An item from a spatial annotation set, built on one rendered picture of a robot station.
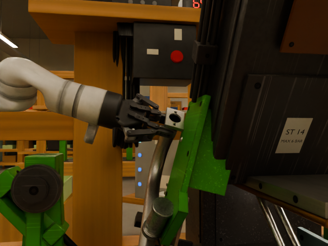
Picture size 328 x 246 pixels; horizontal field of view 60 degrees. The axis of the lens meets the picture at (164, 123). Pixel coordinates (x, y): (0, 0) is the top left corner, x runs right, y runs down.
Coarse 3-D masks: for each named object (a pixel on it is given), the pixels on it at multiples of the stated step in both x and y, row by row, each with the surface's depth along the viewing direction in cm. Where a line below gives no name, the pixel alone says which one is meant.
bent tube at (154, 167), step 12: (168, 108) 60; (168, 120) 58; (180, 120) 60; (168, 144) 63; (156, 156) 64; (156, 168) 64; (156, 180) 62; (156, 192) 60; (144, 204) 58; (144, 216) 55; (144, 240) 51
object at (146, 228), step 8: (160, 200) 47; (168, 200) 48; (152, 208) 46; (160, 208) 46; (168, 208) 47; (152, 216) 47; (160, 216) 45; (168, 216) 46; (144, 224) 50; (152, 224) 48; (160, 224) 47; (144, 232) 49; (152, 232) 48; (160, 232) 49; (152, 240) 49
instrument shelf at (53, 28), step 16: (32, 0) 69; (48, 0) 70; (64, 0) 70; (80, 0) 71; (32, 16) 71; (48, 16) 71; (64, 16) 71; (80, 16) 71; (96, 16) 71; (112, 16) 72; (128, 16) 72; (144, 16) 73; (160, 16) 74; (176, 16) 74; (192, 16) 75; (48, 32) 83; (64, 32) 83; (96, 32) 83; (112, 32) 83
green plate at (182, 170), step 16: (208, 96) 48; (192, 112) 54; (208, 112) 49; (192, 128) 50; (208, 128) 49; (192, 144) 48; (208, 144) 49; (176, 160) 56; (192, 160) 47; (208, 160) 49; (224, 160) 50; (176, 176) 52; (192, 176) 49; (208, 176) 49; (224, 176) 49; (176, 192) 49; (224, 192) 49
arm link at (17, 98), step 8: (0, 88) 54; (8, 88) 53; (16, 88) 53; (24, 88) 54; (32, 88) 55; (0, 96) 54; (8, 96) 54; (16, 96) 54; (24, 96) 55; (32, 96) 56; (0, 104) 52; (8, 104) 54; (16, 104) 55; (24, 104) 56; (32, 104) 58
